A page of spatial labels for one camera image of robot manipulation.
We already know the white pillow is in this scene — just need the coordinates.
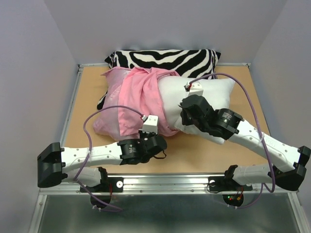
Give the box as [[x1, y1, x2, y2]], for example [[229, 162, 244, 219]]
[[158, 76, 235, 145]]

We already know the pink floral satin pillowcase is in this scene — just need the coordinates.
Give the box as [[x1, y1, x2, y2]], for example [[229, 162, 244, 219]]
[[93, 67, 178, 141]]

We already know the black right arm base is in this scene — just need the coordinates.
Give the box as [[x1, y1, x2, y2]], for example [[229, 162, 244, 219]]
[[206, 165, 253, 208]]

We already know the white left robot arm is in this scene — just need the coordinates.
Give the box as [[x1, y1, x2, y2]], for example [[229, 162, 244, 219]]
[[37, 133, 167, 191]]

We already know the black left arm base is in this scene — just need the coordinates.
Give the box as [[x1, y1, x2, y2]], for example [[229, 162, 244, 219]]
[[89, 167, 124, 204]]

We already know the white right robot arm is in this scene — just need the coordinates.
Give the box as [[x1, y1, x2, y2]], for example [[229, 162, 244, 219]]
[[180, 95, 311, 191]]

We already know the zebra print pillow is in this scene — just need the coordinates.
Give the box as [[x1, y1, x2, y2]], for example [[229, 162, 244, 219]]
[[96, 49, 222, 111]]

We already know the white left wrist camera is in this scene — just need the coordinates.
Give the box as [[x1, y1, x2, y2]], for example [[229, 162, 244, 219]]
[[142, 115, 159, 134]]

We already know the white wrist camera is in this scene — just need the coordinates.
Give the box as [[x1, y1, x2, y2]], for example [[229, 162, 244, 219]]
[[142, 115, 159, 134], [184, 82, 204, 96]]

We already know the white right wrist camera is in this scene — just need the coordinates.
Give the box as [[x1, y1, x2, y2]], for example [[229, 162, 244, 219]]
[[184, 82, 204, 96]]

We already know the aluminium mounting rail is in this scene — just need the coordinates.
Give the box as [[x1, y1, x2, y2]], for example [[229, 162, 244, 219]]
[[40, 172, 301, 195]]

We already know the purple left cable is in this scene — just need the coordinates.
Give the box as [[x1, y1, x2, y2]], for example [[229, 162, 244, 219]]
[[74, 106, 146, 212]]

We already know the aluminium table frame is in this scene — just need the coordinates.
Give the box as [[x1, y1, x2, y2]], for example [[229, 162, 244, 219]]
[[59, 66, 84, 149]]

